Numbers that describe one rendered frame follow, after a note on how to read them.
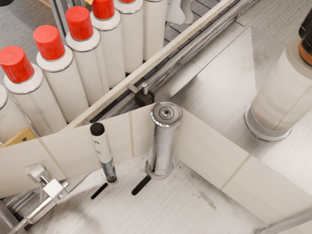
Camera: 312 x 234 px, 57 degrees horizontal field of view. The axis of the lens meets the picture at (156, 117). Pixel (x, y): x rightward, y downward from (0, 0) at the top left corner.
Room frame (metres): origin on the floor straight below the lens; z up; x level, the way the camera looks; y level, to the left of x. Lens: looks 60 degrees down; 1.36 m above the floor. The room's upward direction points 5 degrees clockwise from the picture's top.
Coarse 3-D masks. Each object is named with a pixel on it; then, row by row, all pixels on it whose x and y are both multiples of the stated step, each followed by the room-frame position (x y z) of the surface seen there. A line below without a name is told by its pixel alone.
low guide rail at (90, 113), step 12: (228, 0) 0.58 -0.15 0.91; (216, 12) 0.55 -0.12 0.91; (192, 24) 0.50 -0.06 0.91; (204, 24) 0.51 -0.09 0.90; (180, 36) 0.46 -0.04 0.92; (168, 48) 0.42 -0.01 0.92; (156, 60) 0.39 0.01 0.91; (132, 72) 0.35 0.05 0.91; (144, 72) 0.36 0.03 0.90; (120, 84) 0.32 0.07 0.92; (108, 96) 0.29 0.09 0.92; (96, 108) 0.26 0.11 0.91
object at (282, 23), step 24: (24, 0) 0.63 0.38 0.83; (264, 0) 0.71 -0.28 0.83; (288, 0) 0.72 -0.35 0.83; (0, 24) 0.53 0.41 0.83; (24, 24) 0.54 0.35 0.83; (48, 24) 0.55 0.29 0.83; (264, 24) 0.61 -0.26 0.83; (288, 24) 0.62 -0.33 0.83; (0, 48) 0.45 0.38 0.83; (24, 48) 0.46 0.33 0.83; (216, 48) 0.51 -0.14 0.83; (0, 72) 0.38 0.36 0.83; (192, 72) 0.43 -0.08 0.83; (168, 96) 0.36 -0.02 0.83
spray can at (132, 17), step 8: (120, 0) 0.38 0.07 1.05; (128, 0) 0.38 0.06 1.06; (136, 0) 0.39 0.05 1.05; (120, 8) 0.37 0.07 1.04; (128, 8) 0.37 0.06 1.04; (136, 8) 0.38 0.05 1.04; (128, 16) 0.37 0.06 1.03; (136, 16) 0.38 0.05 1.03; (128, 24) 0.37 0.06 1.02; (136, 24) 0.38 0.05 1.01; (128, 32) 0.37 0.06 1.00; (136, 32) 0.38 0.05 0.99; (128, 40) 0.37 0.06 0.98; (136, 40) 0.38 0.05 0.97; (128, 48) 0.37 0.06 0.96; (136, 48) 0.38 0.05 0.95; (128, 56) 0.37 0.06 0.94; (136, 56) 0.38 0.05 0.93; (128, 64) 0.37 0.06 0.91; (136, 64) 0.38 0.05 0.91; (128, 72) 0.37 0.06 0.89
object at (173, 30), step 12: (192, 0) 0.62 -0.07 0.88; (204, 0) 0.62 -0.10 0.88; (216, 0) 0.63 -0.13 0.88; (192, 12) 0.58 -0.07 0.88; (204, 12) 0.58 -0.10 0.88; (168, 36) 0.49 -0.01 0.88; (192, 36) 0.49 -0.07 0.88; (180, 48) 0.45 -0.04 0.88; (168, 60) 0.43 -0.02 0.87; (120, 96) 0.31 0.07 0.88; (108, 108) 0.28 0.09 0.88; (96, 120) 0.26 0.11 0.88
